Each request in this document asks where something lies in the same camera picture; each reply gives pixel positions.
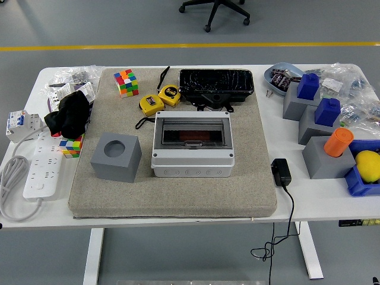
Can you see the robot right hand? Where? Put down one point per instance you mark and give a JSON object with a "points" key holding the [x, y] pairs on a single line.
{"points": [[377, 282]]}

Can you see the smoky transparent box lid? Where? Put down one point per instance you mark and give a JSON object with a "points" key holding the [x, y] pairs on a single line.
{"points": [[207, 126]]}

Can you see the orange cylinder battery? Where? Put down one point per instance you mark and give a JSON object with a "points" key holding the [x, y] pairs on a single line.
{"points": [[338, 142], [193, 136]]}

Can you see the grey electrical junction box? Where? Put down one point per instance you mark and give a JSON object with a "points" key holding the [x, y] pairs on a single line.
{"points": [[193, 166]]}

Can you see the black desk control panel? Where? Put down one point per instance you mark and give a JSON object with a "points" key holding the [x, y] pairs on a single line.
{"points": [[350, 223]]}

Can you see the white table leg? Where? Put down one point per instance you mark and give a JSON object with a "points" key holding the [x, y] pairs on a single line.
{"points": [[310, 252], [93, 255]]}

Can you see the blue storage bin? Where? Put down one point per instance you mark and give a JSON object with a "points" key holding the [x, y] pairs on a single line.
{"points": [[360, 187]]}

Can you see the yellow lemon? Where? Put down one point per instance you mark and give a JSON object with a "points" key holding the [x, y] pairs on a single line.
{"points": [[369, 166]]}

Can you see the grey cube holder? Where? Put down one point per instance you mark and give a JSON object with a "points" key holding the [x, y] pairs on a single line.
{"points": [[292, 107], [118, 170], [308, 130], [323, 166]]}

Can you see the black power adapter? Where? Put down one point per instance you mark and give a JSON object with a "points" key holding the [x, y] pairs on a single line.
{"points": [[281, 173]]}

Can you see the clear bag of parts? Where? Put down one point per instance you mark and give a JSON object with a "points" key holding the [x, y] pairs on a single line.
{"points": [[359, 112], [341, 74]]}

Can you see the blue block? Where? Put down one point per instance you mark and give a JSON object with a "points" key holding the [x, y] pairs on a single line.
{"points": [[307, 87], [326, 112]]}

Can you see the beige fabric mat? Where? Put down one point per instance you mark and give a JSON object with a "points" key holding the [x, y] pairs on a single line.
{"points": [[178, 196]]}

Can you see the small metal clip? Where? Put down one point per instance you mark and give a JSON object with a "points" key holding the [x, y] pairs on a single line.
{"points": [[269, 93]]}

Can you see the light blue bowl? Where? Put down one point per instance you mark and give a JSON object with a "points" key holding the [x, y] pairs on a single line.
{"points": [[274, 89]]}

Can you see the purple foil packet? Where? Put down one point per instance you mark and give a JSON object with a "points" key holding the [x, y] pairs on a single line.
{"points": [[285, 83], [276, 78]]}

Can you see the silver metal piece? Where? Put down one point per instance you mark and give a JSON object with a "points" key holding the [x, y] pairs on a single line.
{"points": [[292, 74]]}

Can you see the black textured tray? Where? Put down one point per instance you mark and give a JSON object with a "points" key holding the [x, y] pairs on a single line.
{"points": [[213, 80]]}

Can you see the yellow tape measure 5m label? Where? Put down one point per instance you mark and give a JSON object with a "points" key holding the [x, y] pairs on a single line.
{"points": [[169, 95]]}

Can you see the yellow tape measure picture label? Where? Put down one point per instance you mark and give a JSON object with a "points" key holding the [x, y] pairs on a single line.
{"points": [[151, 105]]}

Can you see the black office chair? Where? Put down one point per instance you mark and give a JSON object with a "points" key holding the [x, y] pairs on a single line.
{"points": [[218, 9]]}

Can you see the large colourful puzzle cube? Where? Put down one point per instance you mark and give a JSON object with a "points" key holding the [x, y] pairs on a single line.
{"points": [[126, 84]]}

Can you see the small colourful puzzle cube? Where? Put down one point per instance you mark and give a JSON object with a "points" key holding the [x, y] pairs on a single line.
{"points": [[71, 147]]}

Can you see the black cloth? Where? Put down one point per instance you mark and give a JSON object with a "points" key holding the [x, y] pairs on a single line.
{"points": [[68, 112]]}

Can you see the clear bag of screws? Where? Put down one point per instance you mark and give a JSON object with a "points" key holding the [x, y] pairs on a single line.
{"points": [[74, 75]]}

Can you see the white circuit breaker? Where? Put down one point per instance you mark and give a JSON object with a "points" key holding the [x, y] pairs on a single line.
{"points": [[20, 124]]}

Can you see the black plastic bracket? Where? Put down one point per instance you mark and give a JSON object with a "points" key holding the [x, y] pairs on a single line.
{"points": [[215, 99]]}

